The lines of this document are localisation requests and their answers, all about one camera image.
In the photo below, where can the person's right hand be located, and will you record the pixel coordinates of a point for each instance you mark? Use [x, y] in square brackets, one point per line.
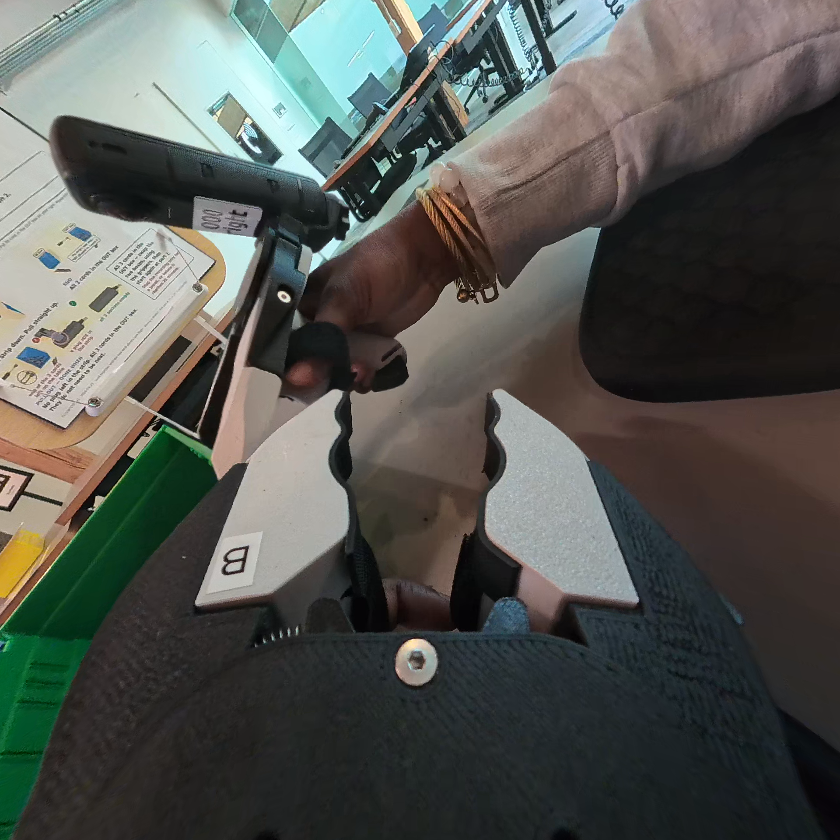
[380, 282]

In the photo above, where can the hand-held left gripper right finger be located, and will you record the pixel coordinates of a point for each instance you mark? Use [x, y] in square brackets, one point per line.
[558, 525]

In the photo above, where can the yellow box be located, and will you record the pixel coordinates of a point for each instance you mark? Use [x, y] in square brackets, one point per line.
[19, 564]

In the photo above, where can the green plastic bin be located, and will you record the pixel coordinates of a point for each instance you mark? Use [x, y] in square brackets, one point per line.
[79, 558]

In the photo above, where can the wooden instruction sign board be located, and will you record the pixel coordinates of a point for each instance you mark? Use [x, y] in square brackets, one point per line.
[98, 295]

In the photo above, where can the black office chair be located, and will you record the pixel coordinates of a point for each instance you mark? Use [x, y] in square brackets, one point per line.
[328, 144]
[371, 98]

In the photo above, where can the black framed sign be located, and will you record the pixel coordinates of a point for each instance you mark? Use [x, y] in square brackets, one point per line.
[13, 489]

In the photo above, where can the brown top office desk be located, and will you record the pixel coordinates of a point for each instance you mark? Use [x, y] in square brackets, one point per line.
[430, 124]

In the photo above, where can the person's left hand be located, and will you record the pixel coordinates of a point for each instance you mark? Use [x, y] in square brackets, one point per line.
[420, 600]

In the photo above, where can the person's right forearm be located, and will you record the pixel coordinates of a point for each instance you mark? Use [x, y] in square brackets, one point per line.
[656, 98]

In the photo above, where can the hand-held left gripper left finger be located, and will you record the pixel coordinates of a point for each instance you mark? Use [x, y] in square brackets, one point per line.
[282, 518]

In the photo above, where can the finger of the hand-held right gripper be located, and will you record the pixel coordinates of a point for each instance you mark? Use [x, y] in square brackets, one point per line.
[253, 420]
[244, 308]

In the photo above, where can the black round fabric pad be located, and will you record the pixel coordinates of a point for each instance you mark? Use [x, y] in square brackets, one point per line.
[722, 295]

